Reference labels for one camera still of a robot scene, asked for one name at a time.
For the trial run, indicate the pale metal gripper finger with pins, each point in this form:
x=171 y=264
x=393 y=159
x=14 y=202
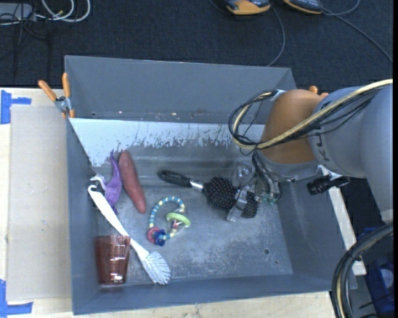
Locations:
x=250 y=206
x=236 y=210

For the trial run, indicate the black hairbrush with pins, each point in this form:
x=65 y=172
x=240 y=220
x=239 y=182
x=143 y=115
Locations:
x=220 y=192

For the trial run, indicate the grey metal bin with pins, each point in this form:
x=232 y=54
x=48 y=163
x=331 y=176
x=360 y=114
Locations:
x=219 y=260

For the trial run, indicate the red-brown sweet potato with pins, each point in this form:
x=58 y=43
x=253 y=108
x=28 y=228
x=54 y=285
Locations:
x=132 y=181

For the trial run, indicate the white dish brush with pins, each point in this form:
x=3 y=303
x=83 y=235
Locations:
x=119 y=225

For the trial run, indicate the purple cloth toy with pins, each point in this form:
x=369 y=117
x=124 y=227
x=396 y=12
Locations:
x=113 y=189

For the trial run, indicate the red-brown translucent cup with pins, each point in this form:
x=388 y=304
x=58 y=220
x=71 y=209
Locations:
x=112 y=258

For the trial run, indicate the pale flat board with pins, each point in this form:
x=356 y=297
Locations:
x=36 y=194

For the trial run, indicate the black cylinder on white bracket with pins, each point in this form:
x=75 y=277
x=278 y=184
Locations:
x=320 y=184

